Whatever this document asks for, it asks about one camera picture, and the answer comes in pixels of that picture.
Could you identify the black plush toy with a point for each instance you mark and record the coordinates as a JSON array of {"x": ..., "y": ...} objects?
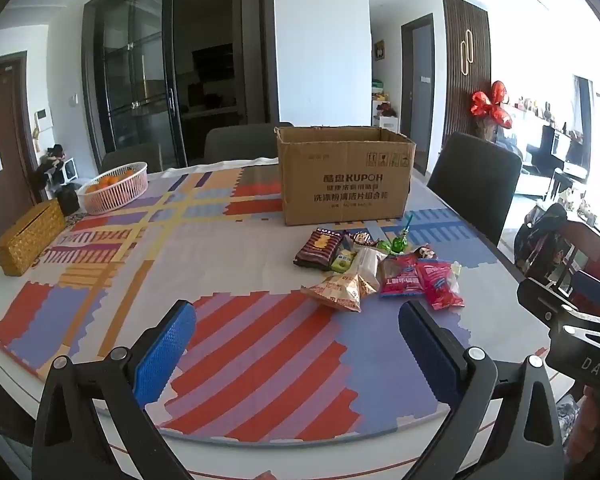
[{"x": 50, "y": 157}]

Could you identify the white small shelf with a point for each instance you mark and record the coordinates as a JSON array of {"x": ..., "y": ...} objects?
[{"x": 66, "y": 170}]

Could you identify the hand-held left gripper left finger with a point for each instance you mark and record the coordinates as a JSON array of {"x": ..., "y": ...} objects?
[{"x": 165, "y": 350}]

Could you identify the green candy packet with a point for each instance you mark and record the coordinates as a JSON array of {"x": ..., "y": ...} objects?
[{"x": 342, "y": 261}]

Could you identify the green lollipop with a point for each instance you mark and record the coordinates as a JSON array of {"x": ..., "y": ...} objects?
[{"x": 397, "y": 245}]

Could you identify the white fruit basket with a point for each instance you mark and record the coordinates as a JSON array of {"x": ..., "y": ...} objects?
[{"x": 115, "y": 200}]

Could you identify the pile of oranges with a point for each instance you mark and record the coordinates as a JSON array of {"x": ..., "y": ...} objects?
[{"x": 112, "y": 180}]

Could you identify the black cup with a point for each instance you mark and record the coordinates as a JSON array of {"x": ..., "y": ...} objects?
[{"x": 68, "y": 200}]

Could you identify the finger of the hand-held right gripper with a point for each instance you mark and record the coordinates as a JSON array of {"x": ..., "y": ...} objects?
[{"x": 540, "y": 295}]

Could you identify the orange chip packet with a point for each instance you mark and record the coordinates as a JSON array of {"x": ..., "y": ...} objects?
[{"x": 337, "y": 292}]

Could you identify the brown wooden door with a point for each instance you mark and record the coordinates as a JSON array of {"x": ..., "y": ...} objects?
[{"x": 12, "y": 110}]

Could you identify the pile of plush toys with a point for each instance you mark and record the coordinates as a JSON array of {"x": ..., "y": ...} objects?
[{"x": 382, "y": 100}]

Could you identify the red snack packet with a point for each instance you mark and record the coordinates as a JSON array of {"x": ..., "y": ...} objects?
[{"x": 397, "y": 280}]

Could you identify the yellow woven tissue box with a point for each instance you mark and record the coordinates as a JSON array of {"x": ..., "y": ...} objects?
[{"x": 30, "y": 237}]

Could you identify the striped purple biscuit packet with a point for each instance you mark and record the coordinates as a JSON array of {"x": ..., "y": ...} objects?
[{"x": 320, "y": 250}]

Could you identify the pink snack packet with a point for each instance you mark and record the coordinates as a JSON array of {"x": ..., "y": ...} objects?
[{"x": 437, "y": 285}]

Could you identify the gold wall ornament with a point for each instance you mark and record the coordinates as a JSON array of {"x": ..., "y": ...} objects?
[{"x": 464, "y": 52}]

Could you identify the white wall intercom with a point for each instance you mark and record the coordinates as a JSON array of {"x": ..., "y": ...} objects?
[{"x": 43, "y": 118}]

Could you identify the dark dining chair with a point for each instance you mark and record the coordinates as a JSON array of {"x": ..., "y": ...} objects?
[
  {"x": 475, "y": 180},
  {"x": 240, "y": 142},
  {"x": 130, "y": 157}
]

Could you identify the dark glass sliding door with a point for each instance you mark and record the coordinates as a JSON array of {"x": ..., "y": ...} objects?
[{"x": 135, "y": 60}]

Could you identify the black backpack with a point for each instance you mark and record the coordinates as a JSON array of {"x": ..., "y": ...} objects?
[{"x": 540, "y": 240}]

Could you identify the white hallway cabinet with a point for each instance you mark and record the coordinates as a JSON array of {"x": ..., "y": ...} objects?
[{"x": 382, "y": 122}]

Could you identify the dark media cabinet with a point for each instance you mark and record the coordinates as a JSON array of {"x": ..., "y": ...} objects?
[{"x": 555, "y": 150}]

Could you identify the small picture frame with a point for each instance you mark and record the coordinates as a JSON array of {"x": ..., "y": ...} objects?
[{"x": 379, "y": 50}]

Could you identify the brown candy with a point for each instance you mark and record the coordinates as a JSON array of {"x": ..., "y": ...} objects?
[{"x": 360, "y": 239}]

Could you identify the dark hallway door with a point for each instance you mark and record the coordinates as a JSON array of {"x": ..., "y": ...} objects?
[{"x": 422, "y": 85}]

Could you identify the beige snack packet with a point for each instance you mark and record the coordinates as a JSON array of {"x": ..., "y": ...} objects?
[{"x": 370, "y": 265}]

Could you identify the brown cardboard box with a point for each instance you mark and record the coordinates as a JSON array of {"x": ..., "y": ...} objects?
[{"x": 345, "y": 185}]

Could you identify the colourful patterned tablecloth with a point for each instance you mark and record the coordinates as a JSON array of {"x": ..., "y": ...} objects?
[{"x": 130, "y": 270}]

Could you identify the patterned round coaster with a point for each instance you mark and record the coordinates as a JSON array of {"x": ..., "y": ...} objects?
[{"x": 75, "y": 218}]

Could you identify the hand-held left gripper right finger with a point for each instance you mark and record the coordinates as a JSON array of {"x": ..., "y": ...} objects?
[{"x": 430, "y": 350}]

